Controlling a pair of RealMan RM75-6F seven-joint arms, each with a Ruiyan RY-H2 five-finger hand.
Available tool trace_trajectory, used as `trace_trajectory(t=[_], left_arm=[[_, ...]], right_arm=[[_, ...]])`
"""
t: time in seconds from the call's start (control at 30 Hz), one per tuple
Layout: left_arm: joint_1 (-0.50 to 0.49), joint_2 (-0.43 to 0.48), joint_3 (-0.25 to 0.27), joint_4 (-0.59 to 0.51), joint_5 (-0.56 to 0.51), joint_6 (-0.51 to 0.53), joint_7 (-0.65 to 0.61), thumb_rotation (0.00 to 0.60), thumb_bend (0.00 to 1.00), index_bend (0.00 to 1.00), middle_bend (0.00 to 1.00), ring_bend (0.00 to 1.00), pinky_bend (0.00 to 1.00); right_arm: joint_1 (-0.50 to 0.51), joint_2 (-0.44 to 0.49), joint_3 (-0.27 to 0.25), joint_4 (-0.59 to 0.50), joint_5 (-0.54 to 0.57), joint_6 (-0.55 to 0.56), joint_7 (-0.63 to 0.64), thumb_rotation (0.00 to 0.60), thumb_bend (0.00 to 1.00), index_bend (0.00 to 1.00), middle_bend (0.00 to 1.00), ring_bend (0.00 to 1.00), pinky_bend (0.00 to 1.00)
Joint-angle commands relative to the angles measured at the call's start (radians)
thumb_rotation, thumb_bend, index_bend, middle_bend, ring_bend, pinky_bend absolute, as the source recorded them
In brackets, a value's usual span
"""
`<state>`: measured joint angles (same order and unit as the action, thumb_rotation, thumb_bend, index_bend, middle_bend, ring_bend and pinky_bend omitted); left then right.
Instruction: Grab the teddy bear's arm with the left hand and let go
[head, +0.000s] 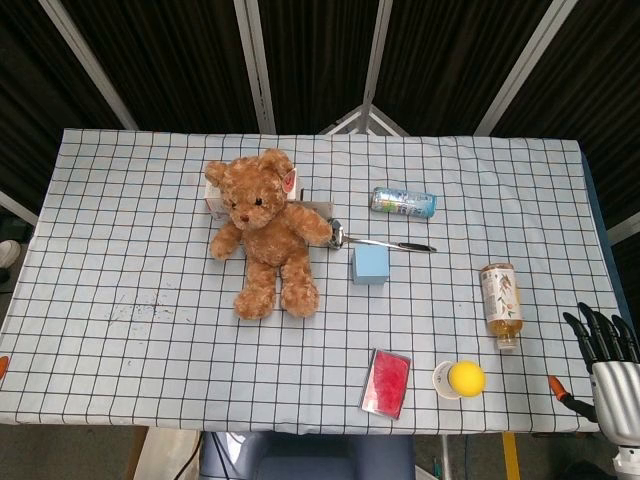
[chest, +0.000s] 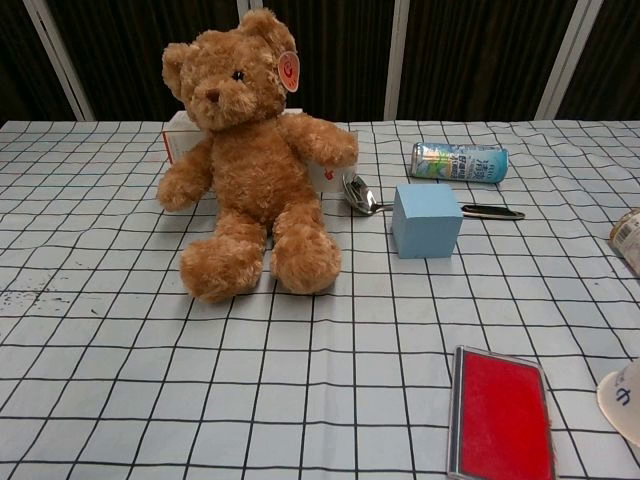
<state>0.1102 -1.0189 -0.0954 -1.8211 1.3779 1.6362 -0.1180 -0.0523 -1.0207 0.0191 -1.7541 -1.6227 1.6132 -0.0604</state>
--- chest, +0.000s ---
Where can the blue drink can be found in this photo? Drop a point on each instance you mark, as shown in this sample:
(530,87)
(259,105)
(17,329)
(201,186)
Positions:
(460,162)

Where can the white paper cup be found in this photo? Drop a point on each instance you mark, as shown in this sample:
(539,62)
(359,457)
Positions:
(625,400)

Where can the brown plush teddy bear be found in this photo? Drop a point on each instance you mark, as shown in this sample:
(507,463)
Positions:
(260,175)

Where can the red tin box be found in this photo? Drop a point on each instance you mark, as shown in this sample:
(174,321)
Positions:
(500,415)

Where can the white carton box red print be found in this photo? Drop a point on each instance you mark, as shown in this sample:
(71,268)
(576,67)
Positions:
(180,132)

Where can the light blue foam cube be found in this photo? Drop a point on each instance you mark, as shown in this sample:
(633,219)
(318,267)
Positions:
(425,220)

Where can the white metal frame post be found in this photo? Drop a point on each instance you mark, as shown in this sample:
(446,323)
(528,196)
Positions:
(397,60)
(60,60)
(565,65)

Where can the white checked tablecloth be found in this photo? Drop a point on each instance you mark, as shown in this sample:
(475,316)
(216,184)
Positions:
(150,375)

